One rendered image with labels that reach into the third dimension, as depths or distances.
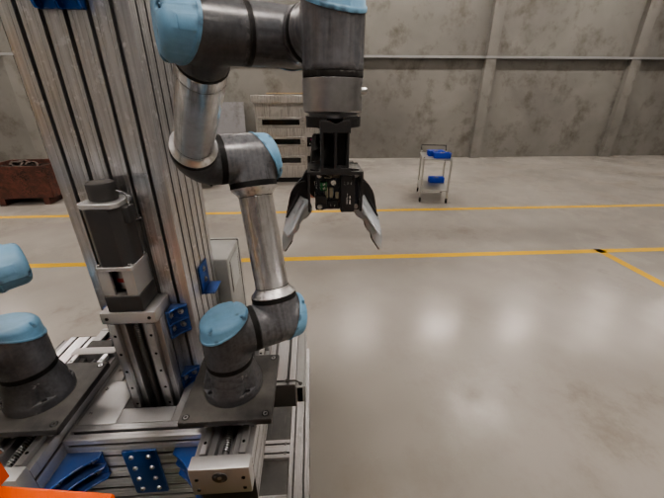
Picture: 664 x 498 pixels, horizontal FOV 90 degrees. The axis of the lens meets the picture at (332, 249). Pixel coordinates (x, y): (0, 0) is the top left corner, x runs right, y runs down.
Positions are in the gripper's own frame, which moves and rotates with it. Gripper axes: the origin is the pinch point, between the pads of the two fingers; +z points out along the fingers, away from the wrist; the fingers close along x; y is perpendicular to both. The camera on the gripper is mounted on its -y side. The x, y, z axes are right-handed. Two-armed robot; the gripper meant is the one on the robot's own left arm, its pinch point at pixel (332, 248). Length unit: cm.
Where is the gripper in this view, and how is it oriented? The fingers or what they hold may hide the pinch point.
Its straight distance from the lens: 53.4
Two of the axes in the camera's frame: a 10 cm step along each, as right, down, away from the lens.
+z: 0.0, 9.1, 4.2
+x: 10.0, -0.2, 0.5
